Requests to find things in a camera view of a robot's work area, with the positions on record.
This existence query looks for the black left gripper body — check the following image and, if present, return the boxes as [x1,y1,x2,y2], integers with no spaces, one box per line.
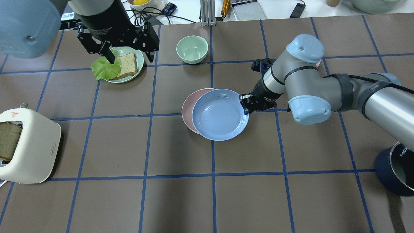
[75,0,159,55]

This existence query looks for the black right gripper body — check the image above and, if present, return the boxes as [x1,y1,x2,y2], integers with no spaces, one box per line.
[239,79,278,113]

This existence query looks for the blue plate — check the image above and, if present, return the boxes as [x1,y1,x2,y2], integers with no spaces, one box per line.
[191,89,250,141]

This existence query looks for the pink plate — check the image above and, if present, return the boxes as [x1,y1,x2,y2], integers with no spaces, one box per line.
[181,88,215,134]

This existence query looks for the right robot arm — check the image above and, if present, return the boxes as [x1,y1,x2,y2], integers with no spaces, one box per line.
[239,34,414,150]

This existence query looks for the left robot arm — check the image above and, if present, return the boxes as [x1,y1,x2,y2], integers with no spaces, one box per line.
[0,0,159,64]

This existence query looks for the green plate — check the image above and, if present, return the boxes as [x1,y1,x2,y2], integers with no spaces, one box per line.
[105,46,144,83]

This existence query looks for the green lettuce leaf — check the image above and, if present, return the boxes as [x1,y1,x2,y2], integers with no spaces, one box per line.
[90,57,121,81]

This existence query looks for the bread slice on plate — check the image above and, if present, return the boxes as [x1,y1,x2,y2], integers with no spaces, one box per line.
[114,53,138,80]

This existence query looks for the green bowl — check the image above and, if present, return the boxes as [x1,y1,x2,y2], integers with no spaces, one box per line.
[176,35,209,64]

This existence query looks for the white bowl with fruit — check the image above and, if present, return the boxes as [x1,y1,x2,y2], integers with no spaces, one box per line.
[126,0,167,13]

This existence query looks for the silver metal tin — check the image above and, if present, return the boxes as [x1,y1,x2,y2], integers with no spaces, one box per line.
[231,0,267,21]

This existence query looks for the black power adapter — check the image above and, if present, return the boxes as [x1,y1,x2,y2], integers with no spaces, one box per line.
[289,3,306,18]

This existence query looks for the bread slice in toaster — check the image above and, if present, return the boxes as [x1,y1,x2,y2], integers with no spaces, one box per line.
[0,122,22,161]

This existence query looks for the white toaster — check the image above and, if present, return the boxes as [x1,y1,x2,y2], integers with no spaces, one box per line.
[0,108,61,184]

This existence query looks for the dark blue pot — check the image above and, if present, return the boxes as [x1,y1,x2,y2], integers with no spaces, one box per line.
[375,142,414,197]

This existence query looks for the black cable bundle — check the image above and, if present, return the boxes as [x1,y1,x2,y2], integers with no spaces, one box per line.
[121,0,198,26]

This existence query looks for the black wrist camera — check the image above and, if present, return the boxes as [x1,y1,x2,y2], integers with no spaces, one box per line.
[250,58,276,78]

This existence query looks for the aluminium profile post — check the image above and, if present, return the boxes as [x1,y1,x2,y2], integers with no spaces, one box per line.
[200,0,216,27]

